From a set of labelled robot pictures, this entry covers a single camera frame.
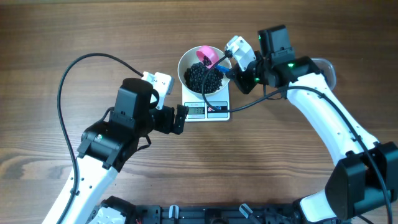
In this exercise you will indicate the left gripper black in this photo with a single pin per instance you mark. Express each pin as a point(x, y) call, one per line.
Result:
point(167, 126)

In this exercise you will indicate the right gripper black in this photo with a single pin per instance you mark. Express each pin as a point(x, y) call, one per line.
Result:
point(240, 75)

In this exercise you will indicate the pink scoop with blue handle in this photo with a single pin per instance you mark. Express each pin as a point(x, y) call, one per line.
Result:
point(209, 56)

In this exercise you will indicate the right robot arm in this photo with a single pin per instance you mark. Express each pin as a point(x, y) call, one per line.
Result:
point(365, 174)

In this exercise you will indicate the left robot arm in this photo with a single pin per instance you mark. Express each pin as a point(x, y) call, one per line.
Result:
point(106, 146)

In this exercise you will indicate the white digital kitchen scale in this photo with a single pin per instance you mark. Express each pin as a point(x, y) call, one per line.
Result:
point(198, 109)

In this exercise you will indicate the black beans in bowl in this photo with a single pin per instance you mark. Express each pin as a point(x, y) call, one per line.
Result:
point(194, 78)

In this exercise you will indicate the white bowl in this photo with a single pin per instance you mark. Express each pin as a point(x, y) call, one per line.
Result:
point(186, 61)

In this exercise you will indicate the clear plastic food container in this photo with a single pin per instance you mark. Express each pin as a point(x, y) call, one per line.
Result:
point(327, 70)

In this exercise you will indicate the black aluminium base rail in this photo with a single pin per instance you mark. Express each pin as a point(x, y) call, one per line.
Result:
point(174, 214)

